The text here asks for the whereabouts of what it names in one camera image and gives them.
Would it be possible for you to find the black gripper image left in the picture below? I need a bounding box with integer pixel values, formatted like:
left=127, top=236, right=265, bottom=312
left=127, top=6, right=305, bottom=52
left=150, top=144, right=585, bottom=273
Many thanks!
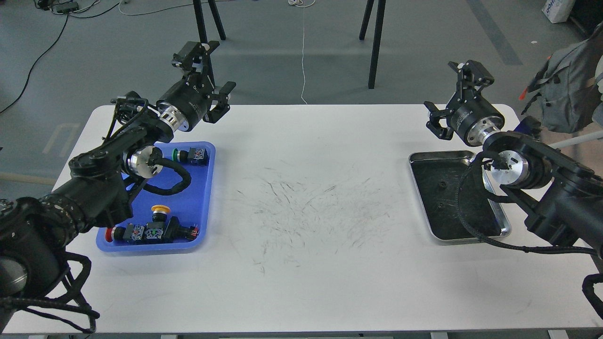
left=156, top=40, right=236, bottom=132

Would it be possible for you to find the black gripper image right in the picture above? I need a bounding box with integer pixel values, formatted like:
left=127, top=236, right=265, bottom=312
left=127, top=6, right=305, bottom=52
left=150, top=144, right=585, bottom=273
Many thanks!
left=424, top=60, right=505, bottom=146

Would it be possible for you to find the silver metal tray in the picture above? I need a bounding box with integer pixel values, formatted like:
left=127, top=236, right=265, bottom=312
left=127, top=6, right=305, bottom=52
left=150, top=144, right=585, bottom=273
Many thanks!
left=408, top=150, right=511, bottom=244

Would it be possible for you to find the grey backpack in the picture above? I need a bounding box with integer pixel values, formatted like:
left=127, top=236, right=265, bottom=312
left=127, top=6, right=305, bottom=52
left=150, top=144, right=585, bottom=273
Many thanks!
left=520, top=24, right=603, bottom=133

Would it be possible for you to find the black stand leg right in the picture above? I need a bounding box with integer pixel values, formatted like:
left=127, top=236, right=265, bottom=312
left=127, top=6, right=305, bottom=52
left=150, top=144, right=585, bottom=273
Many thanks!
left=359, top=0, right=386, bottom=89

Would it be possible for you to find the white box corner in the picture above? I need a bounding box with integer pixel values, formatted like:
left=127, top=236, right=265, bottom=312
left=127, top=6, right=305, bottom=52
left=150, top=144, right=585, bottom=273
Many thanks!
left=541, top=0, right=575, bottom=24

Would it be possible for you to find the yellow mushroom push button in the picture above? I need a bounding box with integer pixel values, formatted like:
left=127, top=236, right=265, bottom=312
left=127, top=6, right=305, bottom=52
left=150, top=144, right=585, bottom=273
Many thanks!
left=151, top=204, right=171, bottom=223

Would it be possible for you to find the green push button switch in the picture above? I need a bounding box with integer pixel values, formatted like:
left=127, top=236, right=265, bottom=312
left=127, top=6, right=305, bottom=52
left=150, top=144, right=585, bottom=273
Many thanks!
left=171, top=147, right=210, bottom=167

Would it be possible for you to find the white cord on floor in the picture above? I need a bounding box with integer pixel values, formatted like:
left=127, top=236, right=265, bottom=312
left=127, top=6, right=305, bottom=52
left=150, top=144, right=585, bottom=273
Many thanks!
left=288, top=0, right=317, bottom=105

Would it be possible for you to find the black switch block red connector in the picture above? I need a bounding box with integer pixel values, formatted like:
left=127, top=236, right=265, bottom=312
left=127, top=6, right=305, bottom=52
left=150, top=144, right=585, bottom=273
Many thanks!
left=143, top=214, right=199, bottom=244

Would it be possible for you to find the black cable on floor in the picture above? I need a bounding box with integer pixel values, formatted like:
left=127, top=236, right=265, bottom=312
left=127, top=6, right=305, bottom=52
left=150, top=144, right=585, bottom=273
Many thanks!
left=0, top=0, right=123, bottom=115

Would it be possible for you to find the red push button switch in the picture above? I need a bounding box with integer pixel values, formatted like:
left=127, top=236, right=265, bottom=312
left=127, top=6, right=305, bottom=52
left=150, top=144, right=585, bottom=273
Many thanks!
left=104, top=223, right=145, bottom=244

